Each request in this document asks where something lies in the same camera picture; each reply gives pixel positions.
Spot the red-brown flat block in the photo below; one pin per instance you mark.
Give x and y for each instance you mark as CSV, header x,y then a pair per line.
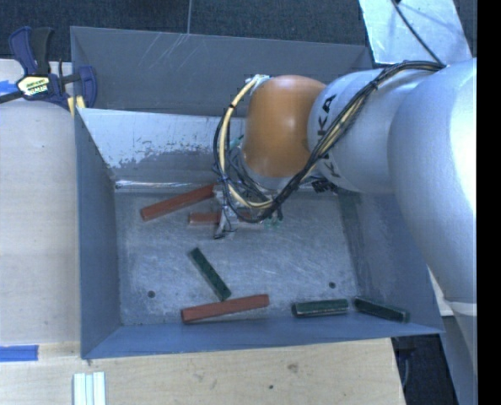
x,y
204,218
225,308
176,203

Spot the dark green flat block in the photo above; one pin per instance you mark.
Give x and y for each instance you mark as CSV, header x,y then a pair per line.
x,y
320,308
210,273
381,309

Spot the grey metal bin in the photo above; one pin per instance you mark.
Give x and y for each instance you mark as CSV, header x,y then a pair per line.
x,y
276,264

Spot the pale wood board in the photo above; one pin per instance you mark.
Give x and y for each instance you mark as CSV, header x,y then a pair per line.
x,y
35,226

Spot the black cylinder on white bracket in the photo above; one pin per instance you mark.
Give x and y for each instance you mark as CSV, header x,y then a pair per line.
x,y
324,186

